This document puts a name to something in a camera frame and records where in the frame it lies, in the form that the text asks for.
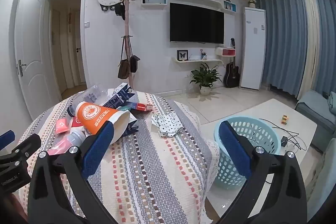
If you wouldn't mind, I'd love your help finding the small white bottle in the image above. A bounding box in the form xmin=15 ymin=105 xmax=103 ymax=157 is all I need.
xmin=67 ymin=128 xmax=88 ymax=147

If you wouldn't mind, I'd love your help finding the black shoulder bag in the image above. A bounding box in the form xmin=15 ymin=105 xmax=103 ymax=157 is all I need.
xmin=130 ymin=36 xmax=140 ymax=73

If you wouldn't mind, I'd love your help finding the light blue plastic basket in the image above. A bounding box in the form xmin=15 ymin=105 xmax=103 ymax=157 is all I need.
xmin=214 ymin=116 xmax=280 ymax=189

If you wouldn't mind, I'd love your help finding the white hallway door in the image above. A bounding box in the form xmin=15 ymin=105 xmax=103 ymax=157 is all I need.
xmin=74 ymin=10 xmax=87 ymax=84

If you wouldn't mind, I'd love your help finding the cream curtain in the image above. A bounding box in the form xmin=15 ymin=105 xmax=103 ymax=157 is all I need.
xmin=298 ymin=0 xmax=320 ymax=100

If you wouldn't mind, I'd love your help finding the black cable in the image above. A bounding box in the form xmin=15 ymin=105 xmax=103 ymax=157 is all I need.
xmin=259 ymin=118 xmax=308 ymax=153

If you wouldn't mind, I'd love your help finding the white curved low shelf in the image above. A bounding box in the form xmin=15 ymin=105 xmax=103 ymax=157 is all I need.
xmin=172 ymin=57 xmax=224 ymax=67

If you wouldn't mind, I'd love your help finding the black cap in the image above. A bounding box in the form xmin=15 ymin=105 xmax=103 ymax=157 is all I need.
xmin=115 ymin=2 xmax=126 ymax=20

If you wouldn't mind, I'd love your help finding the woven striped tablecloth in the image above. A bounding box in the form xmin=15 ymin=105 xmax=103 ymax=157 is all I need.
xmin=16 ymin=90 xmax=221 ymax=224

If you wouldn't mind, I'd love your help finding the white open door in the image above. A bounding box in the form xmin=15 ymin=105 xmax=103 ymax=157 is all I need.
xmin=14 ymin=0 xmax=62 ymax=120

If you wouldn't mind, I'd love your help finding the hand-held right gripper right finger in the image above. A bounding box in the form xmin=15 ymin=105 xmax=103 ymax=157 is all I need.
xmin=218 ymin=120 xmax=308 ymax=224

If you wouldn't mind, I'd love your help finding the pink coat rack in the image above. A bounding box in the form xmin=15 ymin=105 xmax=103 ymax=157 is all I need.
xmin=119 ymin=0 xmax=144 ymax=88

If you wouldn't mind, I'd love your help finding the brown tote bag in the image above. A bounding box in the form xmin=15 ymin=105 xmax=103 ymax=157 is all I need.
xmin=118 ymin=36 xmax=131 ymax=80

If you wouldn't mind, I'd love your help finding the red white wall box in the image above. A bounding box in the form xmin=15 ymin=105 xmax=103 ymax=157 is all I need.
xmin=215 ymin=47 xmax=236 ymax=58

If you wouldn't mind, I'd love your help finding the teal grey sofa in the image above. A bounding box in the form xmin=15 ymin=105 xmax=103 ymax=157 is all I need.
xmin=295 ymin=90 xmax=336 ymax=214

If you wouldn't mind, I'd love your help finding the white dotted face mask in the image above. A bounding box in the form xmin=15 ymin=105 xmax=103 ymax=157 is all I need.
xmin=151 ymin=112 xmax=184 ymax=138

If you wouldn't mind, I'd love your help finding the white refrigerator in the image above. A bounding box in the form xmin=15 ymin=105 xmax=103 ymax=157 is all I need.
xmin=240 ymin=7 xmax=266 ymax=90

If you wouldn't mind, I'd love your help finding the dark blue carton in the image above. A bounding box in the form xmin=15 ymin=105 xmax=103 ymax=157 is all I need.
xmin=122 ymin=116 xmax=140 ymax=138

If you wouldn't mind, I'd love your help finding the green potted plant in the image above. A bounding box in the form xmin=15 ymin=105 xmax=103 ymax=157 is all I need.
xmin=190 ymin=63 xmax=222 ymax=95

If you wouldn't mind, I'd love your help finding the blue curtain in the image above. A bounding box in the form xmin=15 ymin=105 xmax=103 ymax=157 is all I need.
xmin=315 ymin=0 xmax=336 ymax=98
xmin=251 ymin=0 xmax=305 ymax=98

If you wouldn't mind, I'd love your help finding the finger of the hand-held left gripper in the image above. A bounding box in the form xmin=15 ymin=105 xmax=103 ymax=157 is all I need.
xmin=0 ymin=130 xmax=42 ymax=163

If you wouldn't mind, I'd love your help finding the red white packet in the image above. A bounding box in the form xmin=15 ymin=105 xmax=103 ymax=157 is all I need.
xmin=71 ymin=116 xmax=82 ymax=130

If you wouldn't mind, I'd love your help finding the small blue white box shelf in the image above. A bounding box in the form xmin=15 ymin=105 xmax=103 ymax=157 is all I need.
xmin=224 ymin=0 xmax=237 ymax=13

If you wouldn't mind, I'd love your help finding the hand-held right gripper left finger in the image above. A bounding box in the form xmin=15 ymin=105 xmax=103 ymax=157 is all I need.
xmin=28 ymin=122 xmax=124 ymax=224

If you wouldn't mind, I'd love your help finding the clear plastic bottle blue cap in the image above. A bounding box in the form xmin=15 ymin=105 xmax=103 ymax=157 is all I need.
xmin=67 ymin=84 xmax=109 ymax=118

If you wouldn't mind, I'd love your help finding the black wall television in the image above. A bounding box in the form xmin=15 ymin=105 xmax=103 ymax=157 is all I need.
xmin=169 ymin=3 xmax=225 ymax=44

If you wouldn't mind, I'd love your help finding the pink packet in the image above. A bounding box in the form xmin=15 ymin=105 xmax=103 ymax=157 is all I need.
xmin=56 ymin=117 xmax=71 ymax=134
xmin=47 ymin=141 xmax=72 ymax=157

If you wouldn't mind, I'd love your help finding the small red box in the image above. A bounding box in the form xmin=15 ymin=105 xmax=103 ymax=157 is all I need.
xmin=130 ymin=103 xmax=153 ymax=112

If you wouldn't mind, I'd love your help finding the orange paper cup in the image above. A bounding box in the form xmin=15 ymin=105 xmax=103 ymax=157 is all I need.
xmin=74 ymin=101 xmax=131 ymax=146

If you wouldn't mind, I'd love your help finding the black acoustic guitar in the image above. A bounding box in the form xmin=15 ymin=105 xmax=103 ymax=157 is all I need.
xmin=224 ymin=38 xmax=240 ymax=88

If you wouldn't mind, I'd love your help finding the blue white milk carton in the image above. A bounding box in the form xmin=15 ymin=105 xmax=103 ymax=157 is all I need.
xmin=101 ymin=82 xmax=139 ymax=109

